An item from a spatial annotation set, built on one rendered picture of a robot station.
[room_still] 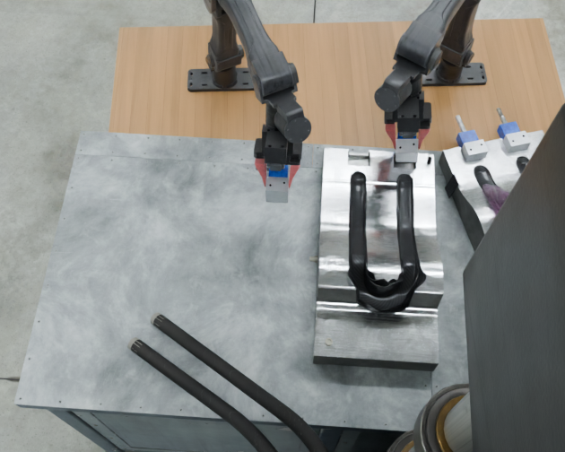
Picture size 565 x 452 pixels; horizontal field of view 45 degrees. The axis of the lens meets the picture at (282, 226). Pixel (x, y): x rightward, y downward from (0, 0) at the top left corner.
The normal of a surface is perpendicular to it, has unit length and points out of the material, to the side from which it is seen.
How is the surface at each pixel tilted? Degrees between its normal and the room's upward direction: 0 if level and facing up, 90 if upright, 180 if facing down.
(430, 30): 13
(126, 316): 0
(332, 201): 3
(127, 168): 0
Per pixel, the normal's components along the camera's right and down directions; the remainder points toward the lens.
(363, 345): 0.00, -0.46
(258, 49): 0.10, -0.25
